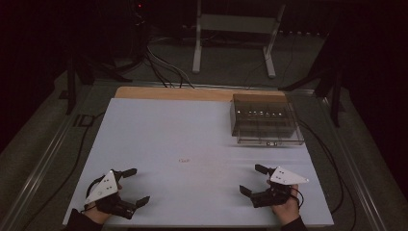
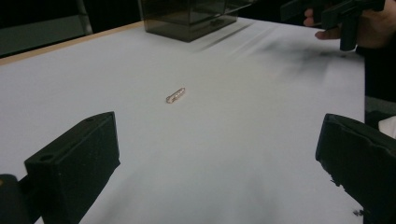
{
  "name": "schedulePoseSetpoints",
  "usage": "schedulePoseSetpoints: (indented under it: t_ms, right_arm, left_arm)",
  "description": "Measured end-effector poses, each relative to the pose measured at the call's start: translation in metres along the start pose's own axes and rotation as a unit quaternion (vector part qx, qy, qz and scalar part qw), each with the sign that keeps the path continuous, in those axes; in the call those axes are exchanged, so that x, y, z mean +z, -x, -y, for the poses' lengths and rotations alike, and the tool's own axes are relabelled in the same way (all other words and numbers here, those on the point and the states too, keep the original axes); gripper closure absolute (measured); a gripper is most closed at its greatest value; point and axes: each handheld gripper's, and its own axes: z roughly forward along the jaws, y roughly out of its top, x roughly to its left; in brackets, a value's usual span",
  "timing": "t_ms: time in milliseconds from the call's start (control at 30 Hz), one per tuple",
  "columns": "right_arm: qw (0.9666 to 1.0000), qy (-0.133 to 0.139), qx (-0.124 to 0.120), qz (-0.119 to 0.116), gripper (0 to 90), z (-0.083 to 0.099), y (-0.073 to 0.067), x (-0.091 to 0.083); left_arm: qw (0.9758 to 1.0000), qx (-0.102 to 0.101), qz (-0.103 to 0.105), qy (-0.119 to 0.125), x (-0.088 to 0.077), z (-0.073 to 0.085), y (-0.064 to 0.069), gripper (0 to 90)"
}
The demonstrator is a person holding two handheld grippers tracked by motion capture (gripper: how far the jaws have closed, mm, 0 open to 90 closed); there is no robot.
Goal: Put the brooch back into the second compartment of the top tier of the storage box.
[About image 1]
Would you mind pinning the person's left hand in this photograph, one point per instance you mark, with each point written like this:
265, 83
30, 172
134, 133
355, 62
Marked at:
97, 214

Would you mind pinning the person's right hand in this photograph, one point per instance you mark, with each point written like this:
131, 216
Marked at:
286, 210

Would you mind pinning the white metal stand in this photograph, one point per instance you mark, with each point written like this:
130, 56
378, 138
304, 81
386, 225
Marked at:
235, 24

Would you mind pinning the white table mat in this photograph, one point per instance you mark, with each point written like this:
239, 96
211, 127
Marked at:
179, 134

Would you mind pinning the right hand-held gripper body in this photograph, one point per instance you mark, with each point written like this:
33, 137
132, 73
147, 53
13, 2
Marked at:
282, 184

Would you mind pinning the metal floor rail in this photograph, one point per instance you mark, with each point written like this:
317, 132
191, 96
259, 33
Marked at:
38, 166
352, 160

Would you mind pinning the black tripod stand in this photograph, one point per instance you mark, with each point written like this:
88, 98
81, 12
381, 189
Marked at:
330, 86
80, 73

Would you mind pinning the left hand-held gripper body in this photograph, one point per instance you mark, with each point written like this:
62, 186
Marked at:
106, 187

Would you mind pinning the clear acrylic compartment box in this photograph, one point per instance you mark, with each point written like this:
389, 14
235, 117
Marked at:
266, 120

